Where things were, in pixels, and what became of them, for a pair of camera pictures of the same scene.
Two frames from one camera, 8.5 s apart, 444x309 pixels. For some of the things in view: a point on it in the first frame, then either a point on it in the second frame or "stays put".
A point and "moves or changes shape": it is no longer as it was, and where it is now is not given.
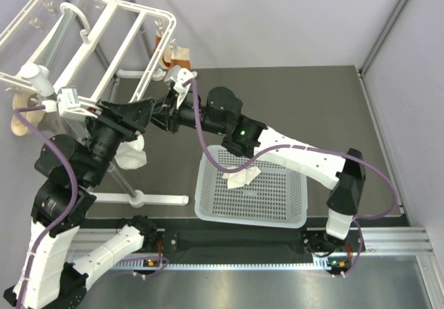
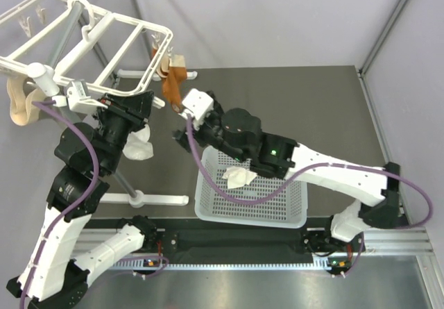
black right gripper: [161, 120] -> [198, 132]
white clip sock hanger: [35, 77] moves or changes shape
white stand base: [141, 200] stays put
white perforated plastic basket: [276, 198] stays put
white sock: [130, 154] moves or changes shape
